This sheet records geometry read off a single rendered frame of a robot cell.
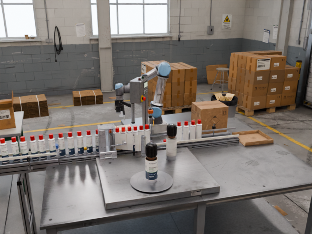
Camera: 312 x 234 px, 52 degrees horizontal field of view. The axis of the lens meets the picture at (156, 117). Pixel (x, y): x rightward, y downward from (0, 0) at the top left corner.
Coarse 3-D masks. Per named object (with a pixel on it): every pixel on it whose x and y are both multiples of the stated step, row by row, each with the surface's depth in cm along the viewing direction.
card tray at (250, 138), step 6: (234, 132) 322; (240, 132) 324; (246, 132) 326; (252, 132) 328; (258, 132) 330; (240, 138) 316; (246, 138) 316; (252, 138) 316; (258, 138) 316; (264, 138) 316; (270, 138) 310; (246, 144) 299; (252, 144) 301; (258, 144) 303
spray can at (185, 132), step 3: (186, 123) 288; (183, 126) 290; (186, 126) 289; (183, 129) 291; (186, 129) 289; (183, 132) 292; (186, 132) 290; (183, 135) 292; (186, 135) 291; (183, 138) 293; (186, 138) 292
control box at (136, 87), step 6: (144, 78) 277; (132, 84) 269; (138, 84) 267; (132, 90) 270; (138, 90) 268; (132, 96) 272; (138, 96) 270; (144, 96) 278; (132, 102) 274; (138, 102) 272
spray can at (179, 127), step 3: (177, 123) 288; (180, 123) 287; (177, 126) 288; (180, 126) 288; (177, 129) 288; (180, 129) 288; (177, 132) 289; (180, 132) 289; (177, 135) 290; (180, 135) 290; (177, 138) 291; (180, 138) 291
